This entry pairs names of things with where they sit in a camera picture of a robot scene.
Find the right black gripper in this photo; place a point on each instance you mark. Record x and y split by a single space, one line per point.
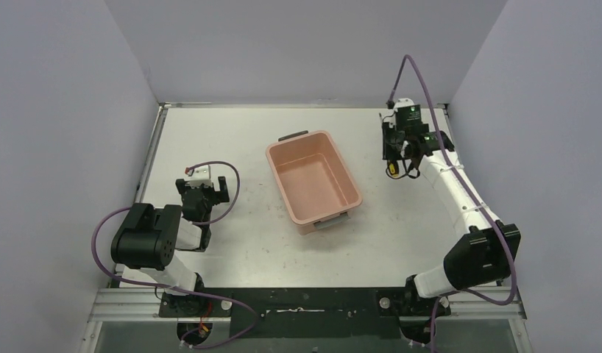
390 154

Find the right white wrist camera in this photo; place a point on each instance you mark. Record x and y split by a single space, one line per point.
400 104

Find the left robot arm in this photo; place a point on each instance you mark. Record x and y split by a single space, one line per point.
149 237

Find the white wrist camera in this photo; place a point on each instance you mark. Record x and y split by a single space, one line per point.
196 177
400 104

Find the black yellow handled screwdriver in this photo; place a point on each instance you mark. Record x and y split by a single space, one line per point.
393 170

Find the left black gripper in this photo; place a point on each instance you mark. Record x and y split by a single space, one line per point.
202 188

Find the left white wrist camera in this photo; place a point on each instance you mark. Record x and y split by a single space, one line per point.
196 177

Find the pink plastic bin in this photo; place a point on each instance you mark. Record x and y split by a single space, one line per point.
314 180

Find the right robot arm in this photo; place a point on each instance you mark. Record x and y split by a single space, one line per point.
486 247

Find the aluminium frame rail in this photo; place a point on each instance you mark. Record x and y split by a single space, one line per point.
143 304

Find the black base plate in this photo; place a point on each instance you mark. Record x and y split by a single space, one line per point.
310 325

